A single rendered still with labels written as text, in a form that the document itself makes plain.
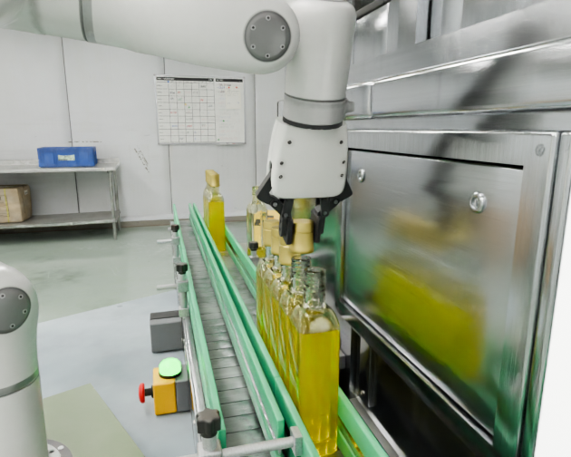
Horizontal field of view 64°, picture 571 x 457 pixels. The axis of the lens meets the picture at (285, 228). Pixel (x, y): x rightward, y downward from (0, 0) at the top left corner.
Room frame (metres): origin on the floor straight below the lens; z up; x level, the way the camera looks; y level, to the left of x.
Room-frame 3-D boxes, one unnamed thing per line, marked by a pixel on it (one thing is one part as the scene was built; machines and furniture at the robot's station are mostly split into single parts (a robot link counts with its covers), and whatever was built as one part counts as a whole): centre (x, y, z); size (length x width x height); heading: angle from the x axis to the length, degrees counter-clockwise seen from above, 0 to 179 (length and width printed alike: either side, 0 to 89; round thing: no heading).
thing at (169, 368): (0.85, 0.24, 0.84); 0.05 x 0.05 x 0.03
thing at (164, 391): (0.85, 0.24, 0.79); 0.07 x 0.07 x 0.07; 15
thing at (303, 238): (0.62, -0.02, 1.17); 0.04 x 0.04 x 0.04
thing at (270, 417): (1.35, 0.24, 0.93); 1.75 x 0.01 x 0.08; 15
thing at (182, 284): (1.02, 0.27, 0.94); 0.07 x 0.04 x 0.13; 105
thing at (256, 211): (1.43, 0.09, 1.01); 0.06 x 0.06 x 0.26; 23
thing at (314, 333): (0.57, -0.04, 0.99); 0.06 x 0.06 x 0.21; 16
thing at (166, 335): (1.12, 0.32, 0.79); 0.08 x 0.08 x 0.08; 15
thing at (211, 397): (1.33, 0.31, 0.93); 1.75 x 0.01 x 0.08; 15
